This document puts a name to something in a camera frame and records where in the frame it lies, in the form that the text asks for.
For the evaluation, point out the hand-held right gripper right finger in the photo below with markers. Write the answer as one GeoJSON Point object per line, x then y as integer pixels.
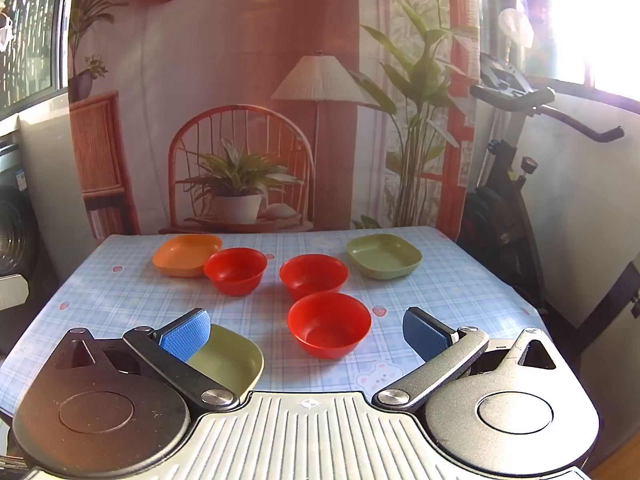
{"type": "Point", "coordinates": [425, 335]}

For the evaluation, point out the window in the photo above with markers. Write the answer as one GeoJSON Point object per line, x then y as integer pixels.
{"type": "Point", "coordinates": [30, 25]}

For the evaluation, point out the white fan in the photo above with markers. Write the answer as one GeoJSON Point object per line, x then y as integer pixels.
{"type": "Point", "coordinates": [516, 27]}

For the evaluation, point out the yellow-green square plate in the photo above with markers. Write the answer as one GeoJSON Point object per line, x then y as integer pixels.
{"type": "Point", "coordinates": [225, 365]}

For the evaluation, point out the printed backdrop cloth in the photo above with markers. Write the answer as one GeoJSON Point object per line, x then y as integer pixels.
{"type": "Point", "coordinates": [260, 85]}

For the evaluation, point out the orange square plate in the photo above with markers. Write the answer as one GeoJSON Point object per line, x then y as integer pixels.
{"type": "Point", "coordinates": [180, 255]}

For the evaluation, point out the red plastic bowl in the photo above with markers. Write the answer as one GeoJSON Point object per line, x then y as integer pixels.
{"type": "Point", "coordinates": [235, 272]}
{"type": "Point", "coordinates": [314, 275]}
{"type": "Point", "coordinates": [327, 325]}

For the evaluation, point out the black exercise bike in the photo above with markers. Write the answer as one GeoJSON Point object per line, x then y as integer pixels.
{"type": "Point", "coordinates": [505, 180]}

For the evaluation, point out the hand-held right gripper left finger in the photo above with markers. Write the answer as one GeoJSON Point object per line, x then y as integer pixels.
{"type": "Point", "coordinates": [184, 341]}

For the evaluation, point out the green square plate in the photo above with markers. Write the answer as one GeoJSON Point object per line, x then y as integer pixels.
{"type": "Point", "coordinates": [382, 257]}

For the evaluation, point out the washing machine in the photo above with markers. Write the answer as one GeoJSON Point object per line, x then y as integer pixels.
{"type": "Point", "coordinates": [17, 230]}

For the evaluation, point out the blue plaid tablecloth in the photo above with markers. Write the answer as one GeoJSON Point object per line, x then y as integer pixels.
{"type": "Point", "coordinates": [280, 320]}

